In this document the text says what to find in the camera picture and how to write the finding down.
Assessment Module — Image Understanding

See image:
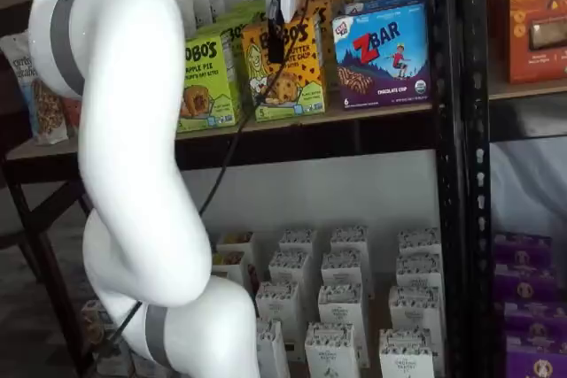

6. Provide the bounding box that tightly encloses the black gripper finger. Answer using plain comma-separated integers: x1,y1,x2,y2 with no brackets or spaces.
267,0,285,65

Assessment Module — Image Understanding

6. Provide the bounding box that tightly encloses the green Bobo's apple pie box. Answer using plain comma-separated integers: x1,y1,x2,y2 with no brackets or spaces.
216,0,269,27
175,35,244,134
194,19,249,50

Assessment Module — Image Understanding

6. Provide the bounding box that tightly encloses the wooden shelf board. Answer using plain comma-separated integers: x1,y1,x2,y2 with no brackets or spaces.
488,78,567,101
4,102,433,162

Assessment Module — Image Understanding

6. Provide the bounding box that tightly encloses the black metal shelf beam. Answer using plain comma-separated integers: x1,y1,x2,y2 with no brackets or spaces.
0,110,444,187
489,95,567,143

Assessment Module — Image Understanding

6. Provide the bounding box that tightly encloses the black metal shelf upright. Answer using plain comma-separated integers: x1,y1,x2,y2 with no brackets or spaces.
423,0,470,378
0,165,97,378

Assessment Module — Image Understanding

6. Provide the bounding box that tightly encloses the large orange snack box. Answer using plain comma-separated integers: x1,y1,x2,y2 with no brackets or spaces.
491,0,567,86

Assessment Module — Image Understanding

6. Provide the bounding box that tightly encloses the purple snack box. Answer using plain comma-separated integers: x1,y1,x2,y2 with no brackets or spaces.
502,300,567,339
493,262,558,304
493,231,553,266
504,336,567,378

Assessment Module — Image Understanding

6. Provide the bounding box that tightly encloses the white speckled carton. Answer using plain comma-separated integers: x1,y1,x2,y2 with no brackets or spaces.
379,328,434,378
397,228,442,259
268,250,311,290
395,254,443,290
256,319,291,378
388,285,443,335
322,251,366,290
255,281,300,330
317,283,366,329
330,226,371,264
304,322,361,378
278,229,318,259

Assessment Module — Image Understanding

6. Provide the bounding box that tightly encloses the black upright with keyhole slots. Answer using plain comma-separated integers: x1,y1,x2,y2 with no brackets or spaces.
460,0,493,378

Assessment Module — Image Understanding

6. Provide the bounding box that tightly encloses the white carton with colourful print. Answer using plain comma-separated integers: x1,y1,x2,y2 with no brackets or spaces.
211,250,248,286
215,230,256,264

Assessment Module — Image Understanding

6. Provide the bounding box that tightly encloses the white backdrop sheet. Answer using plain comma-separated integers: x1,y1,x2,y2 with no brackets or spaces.
489,136,567,235

